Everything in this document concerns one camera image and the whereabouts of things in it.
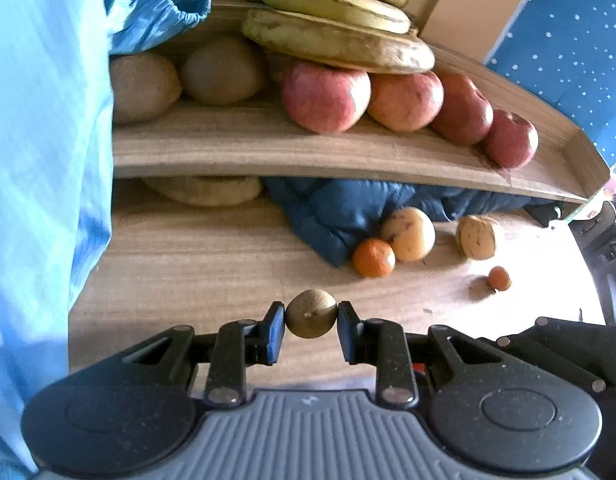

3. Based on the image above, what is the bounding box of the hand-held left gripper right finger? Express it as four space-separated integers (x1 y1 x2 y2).
338 301 508 407

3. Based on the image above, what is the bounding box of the small brown round fruit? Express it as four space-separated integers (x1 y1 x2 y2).
286 289 337 339

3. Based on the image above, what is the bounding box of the curved wooden shelf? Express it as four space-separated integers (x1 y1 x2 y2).
110 0 611 206

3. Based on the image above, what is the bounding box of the dark blue quilted cloth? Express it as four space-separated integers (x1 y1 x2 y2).
263 176 558 267

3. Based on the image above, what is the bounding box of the brown kiwi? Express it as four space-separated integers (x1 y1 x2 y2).
179 35 269 107
109 52 182 125

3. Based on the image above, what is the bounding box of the blue white-dotted board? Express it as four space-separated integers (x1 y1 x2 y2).
482 0 616 166

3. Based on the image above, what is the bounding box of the orange tangerine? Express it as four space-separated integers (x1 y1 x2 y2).
352 238 397 279

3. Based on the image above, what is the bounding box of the plain yellow pepino melon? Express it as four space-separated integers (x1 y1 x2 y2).
379 207 437 262

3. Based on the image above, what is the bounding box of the brown spotted banana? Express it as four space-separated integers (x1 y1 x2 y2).
241 8 436 73

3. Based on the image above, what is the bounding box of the red apple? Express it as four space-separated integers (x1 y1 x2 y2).
281 59 372 134
482 109 539 169
367 71 445 132
430 72 494 147

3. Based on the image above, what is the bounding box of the striped pepino melon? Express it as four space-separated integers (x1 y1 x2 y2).
456 215 502 260

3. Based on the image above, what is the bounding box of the brown flat bread loaf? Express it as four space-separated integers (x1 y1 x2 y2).
140 175 263 207

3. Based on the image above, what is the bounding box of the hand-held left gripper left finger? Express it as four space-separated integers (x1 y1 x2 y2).
120 301 287 407

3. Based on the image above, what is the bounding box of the small orange kumquat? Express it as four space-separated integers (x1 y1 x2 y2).
488 266 512 291

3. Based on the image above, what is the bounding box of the black furniture frame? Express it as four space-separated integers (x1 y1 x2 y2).
570 200 616 321

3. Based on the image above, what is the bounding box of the light blue garment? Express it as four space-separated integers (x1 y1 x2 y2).
0 0 213 476

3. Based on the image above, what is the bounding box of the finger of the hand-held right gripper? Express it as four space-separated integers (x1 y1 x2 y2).
480 316 616 396

